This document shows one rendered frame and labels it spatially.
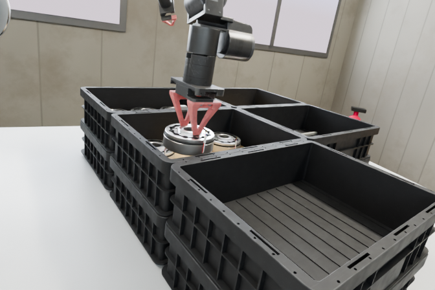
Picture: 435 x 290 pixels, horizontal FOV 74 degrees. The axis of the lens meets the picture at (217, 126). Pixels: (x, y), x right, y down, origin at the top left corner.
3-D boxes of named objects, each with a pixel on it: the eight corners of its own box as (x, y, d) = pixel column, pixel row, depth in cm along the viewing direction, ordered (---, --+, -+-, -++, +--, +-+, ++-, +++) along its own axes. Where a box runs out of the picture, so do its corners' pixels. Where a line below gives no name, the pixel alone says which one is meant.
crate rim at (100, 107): (108, 122, 71) (109, 112, 71) (78, 94, 93) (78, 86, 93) (232, 114, 95) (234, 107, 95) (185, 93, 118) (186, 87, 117)
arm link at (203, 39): (186, 18, 54) (198, 19, 50) (218, 24, 58) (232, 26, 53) (181, 55, 56) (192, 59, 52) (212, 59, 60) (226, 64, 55)
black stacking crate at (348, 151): (300, 181, 76) (309, 141, 73) (229, 141, 98) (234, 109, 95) (371, 160, 100) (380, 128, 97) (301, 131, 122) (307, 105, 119)
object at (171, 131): (180, 145, 53) (180, 142, 53) (156, 127, 60) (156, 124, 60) (223, 140, 59) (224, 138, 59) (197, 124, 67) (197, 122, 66)
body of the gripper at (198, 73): (195, 87, 63) (200, 52, 61) (224, 99, 55) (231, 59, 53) (168, 85, 59) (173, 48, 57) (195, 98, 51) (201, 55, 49)
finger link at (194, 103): (197, 126, 63) (204, 83, 61) (216, 138, 58) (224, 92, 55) (169, 127, 59) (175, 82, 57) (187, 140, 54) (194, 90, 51)
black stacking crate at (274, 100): (228, 141, 99) (234, 109, 95) (184, 116, 120) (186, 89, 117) (300, 131, 123) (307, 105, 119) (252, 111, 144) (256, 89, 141)
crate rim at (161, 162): (165, 176, 49) (166, 164, 48) (108, 122, 71) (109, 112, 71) (308, 148, 73) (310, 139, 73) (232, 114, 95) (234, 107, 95)
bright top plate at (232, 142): (220, 147, 79) (221, 145, 79) (199, 135, 86) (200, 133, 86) (247, 143, 85) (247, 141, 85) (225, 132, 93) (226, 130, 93)
